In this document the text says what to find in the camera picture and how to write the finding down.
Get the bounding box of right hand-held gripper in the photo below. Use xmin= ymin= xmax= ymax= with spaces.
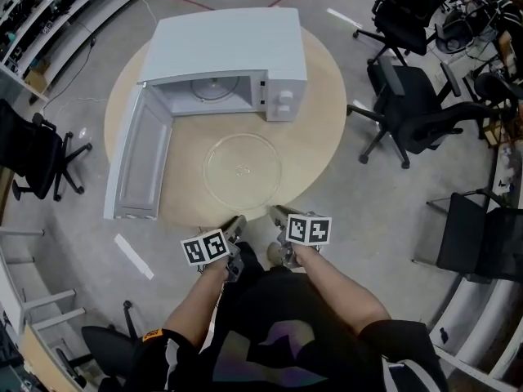
xmin=268 ymin=205 xmax=333 ymax=270

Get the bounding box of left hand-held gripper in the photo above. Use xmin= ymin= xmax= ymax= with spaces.
xmin=181 ymin=214 xmax=248 ymax=283

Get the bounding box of clear glass turntable plate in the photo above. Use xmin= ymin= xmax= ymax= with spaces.
xmin=203 ymin=132 xmax=283 ymax=211

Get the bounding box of white microwave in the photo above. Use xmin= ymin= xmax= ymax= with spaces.
xmin=103 ymin=7 xmax=309 ymax=221

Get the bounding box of person's left forearm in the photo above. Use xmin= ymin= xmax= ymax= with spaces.
xmin=162 ymin=259 xmax=230 ymax=347

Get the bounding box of person's right forearm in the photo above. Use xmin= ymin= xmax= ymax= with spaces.
xmin=292 ymin=246 xmax=393 ymax=335

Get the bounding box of person's beige shoe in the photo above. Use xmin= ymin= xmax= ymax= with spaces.
xmin=265 ymin=243 xmax=284 ymax=265

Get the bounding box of white flat bar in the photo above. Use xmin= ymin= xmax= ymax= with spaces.
xmin=114 ymin=234 xmax=155 ymax=280

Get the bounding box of person's black shirt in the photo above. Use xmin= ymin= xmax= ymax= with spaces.
xmin=96 ymin=241 xmax=450 ymax=392

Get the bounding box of black office chair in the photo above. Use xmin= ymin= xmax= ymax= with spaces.
xmin=346 ymin=55 xmax=510 ymax=170
xmin=0 ymin=98 xmax=93 ymax=202
xmin=352 ymin=0 xmax=455 ymax=67
xmin=55 ymin=300 xmax=145 ymax=392

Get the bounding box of black mesh visitor chair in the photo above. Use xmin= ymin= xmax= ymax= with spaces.
xmin=411 ymin=189 xmax=523 ymax=284

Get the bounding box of brown cardboard box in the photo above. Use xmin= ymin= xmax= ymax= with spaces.
xmin=24 ymin=69 xmax=48 ymax=94

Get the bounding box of white shelving unit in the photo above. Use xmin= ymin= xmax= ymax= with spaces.
xmin=0 ymin=0 xmax=151 ymax=102

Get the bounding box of black floor cable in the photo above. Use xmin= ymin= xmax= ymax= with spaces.
xmin=42 ymin=36 xmax=97 ymax=110

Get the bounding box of white metal table frame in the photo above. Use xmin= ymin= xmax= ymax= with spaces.
xmin=0 ymin=225 xmax=87 ymax=392

